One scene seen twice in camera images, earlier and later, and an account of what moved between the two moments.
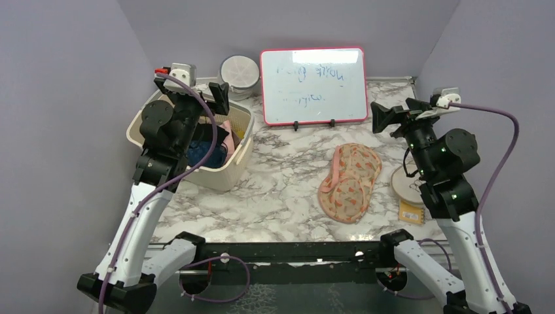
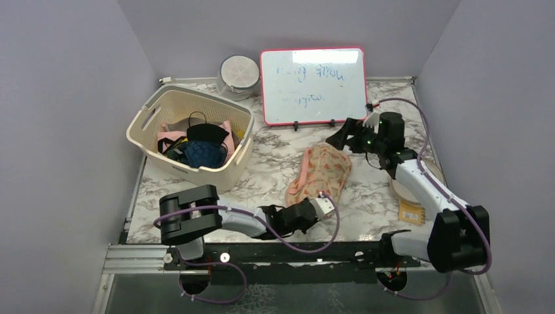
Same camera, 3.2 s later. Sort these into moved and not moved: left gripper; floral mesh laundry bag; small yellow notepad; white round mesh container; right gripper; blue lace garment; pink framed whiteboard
Moved: left gripper; right gripper; floral mesh laundry bag
Not moved: white round mesh container; blue lace garment; pink framed whiteboard; small yellow notepad
